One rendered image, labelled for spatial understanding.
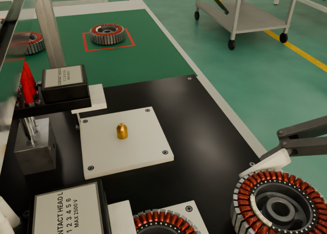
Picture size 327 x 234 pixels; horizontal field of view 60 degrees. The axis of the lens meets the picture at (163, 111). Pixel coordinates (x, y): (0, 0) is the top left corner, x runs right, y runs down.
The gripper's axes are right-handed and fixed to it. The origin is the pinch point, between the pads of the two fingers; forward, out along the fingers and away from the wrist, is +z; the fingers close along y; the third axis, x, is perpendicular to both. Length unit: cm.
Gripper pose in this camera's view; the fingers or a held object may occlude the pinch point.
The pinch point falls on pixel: (281, 211)
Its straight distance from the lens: 38.7
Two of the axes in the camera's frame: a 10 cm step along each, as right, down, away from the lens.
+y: 2.8, 5.7, -7.7
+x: 4.8, 6.1, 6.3
